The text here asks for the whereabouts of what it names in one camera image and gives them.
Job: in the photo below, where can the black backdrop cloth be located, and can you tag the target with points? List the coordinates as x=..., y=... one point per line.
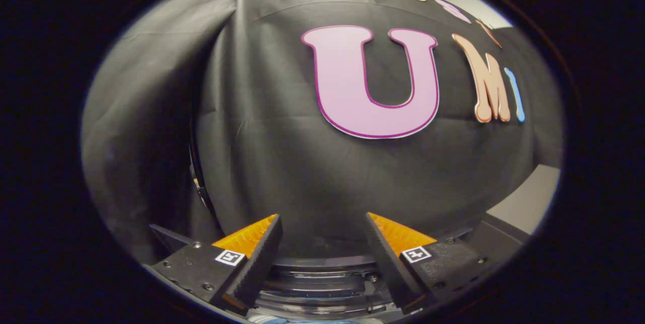
x=262, y=163

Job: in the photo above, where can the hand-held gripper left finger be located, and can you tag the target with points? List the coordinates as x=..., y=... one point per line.
x=262, y=258

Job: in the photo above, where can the beige cabinet with dark top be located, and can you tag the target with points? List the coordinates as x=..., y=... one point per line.
x=529, y=198

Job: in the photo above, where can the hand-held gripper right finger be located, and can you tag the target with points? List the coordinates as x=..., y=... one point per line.
x=388, y=263

